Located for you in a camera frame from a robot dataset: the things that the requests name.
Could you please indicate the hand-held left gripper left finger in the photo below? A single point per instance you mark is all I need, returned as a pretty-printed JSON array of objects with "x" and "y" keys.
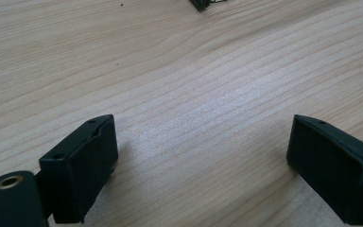
[{"x": 82, "y": 164}]

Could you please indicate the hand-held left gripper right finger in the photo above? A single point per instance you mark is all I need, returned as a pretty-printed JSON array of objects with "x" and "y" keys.
[{"x": 334, "y": 164}]

